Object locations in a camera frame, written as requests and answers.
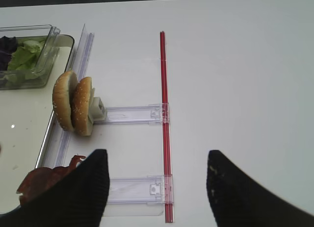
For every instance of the sesame bun top front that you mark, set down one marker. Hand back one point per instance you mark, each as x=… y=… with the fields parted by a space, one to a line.
x=62 y=95

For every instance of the dark red meat slices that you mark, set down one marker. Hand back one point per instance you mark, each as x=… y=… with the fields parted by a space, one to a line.
x=41 y=179

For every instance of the metal tray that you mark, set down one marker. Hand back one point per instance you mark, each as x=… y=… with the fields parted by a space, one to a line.
x=25 y=115

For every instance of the clear salad container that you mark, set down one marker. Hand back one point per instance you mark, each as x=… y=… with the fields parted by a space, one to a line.
x=46 y=59

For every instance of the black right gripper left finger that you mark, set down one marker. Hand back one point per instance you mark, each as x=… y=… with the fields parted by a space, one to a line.
x=78 y=200

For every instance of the clear right lower pusher track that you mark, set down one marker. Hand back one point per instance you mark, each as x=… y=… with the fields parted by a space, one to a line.
x=136 y=190

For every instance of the clear pusher track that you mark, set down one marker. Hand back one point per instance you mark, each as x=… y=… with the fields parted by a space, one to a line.
x=136 y=190
x=150 y=114

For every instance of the red right rail strip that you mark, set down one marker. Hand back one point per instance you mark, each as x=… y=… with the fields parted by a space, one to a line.
x=165 y=129

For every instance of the clear right upper pusher track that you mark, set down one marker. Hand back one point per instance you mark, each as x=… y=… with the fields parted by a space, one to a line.
x=150 y=114

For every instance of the green lettuce pile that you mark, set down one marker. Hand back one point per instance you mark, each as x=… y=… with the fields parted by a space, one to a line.
x=24 y=59

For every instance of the clear right long divider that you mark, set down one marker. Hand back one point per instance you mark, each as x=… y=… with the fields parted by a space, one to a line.
x=60 y=139

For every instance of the sesame bun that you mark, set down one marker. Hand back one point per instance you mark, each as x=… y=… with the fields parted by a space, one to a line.
x=82 y=98
x=62 y=95

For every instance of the white right bun pusher block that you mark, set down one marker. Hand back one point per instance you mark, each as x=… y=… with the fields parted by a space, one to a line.
x=97 y=110

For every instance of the purple cabbage pile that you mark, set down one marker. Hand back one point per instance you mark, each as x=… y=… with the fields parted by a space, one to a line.
x=8 y=45

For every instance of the sesame bun top rear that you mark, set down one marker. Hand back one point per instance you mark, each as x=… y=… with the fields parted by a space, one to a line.
x=82 y=98

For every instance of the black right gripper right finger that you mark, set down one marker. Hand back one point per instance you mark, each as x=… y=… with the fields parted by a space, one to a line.
x=236 y=200

